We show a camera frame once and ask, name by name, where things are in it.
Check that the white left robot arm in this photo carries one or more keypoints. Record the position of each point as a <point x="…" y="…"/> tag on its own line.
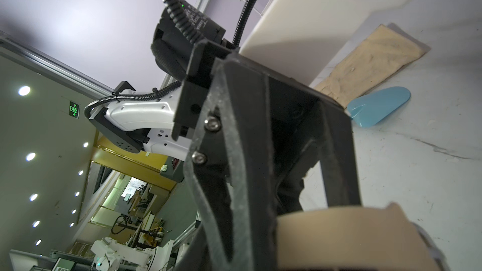
<point x="295" y="39"/>

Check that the aluminium cage frame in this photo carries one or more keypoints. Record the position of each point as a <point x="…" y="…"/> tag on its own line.
<point x="93" y="43"/>

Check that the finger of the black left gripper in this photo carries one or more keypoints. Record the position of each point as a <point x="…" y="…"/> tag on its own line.
<point x="309" y="128"/>

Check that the beige wrist watch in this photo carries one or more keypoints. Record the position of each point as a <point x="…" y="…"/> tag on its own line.
<point x="355" y="238"/>

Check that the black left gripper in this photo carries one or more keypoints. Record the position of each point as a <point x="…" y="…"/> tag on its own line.
<point x="229" y="166"/>

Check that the beige wooden board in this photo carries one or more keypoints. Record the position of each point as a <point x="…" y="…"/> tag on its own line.
<point x="383" y="53"/>

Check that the light blue plastic shovel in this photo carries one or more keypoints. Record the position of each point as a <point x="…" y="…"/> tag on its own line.
<point x="368" y="110"/>

